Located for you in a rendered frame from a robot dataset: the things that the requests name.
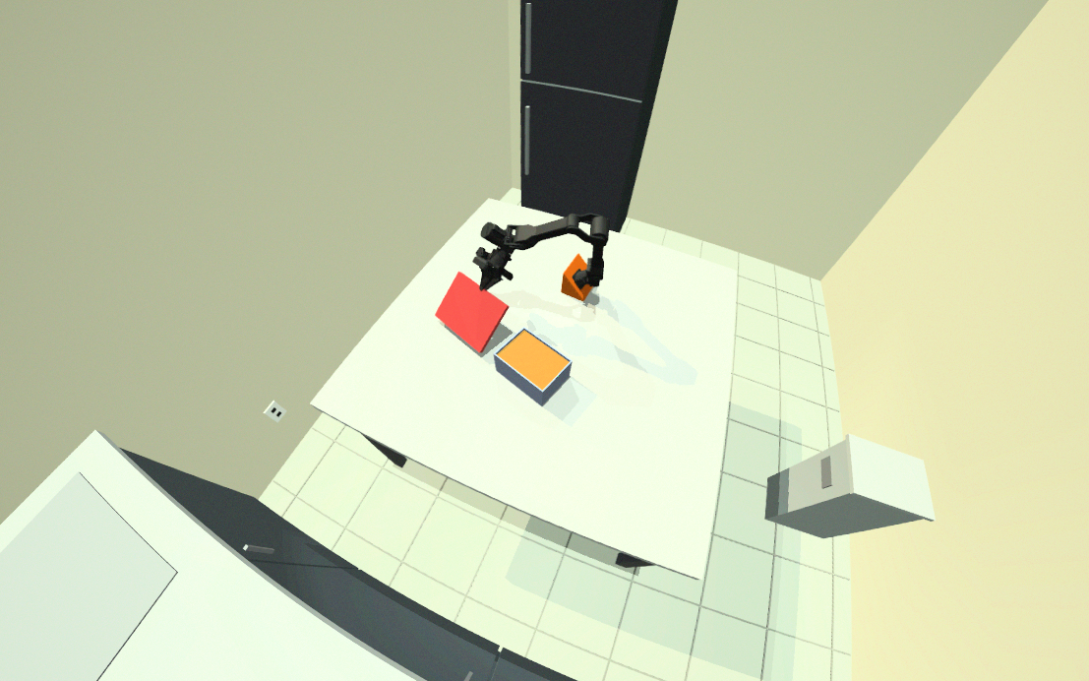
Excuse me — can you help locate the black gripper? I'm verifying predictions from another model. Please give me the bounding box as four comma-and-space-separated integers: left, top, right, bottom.
472, 247, 514, 291

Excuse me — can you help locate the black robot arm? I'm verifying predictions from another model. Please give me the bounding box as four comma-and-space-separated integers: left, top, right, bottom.
481, 212, 610, 289

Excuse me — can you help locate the red lid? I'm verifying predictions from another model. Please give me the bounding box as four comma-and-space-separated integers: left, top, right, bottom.
435, 271, 510, 352

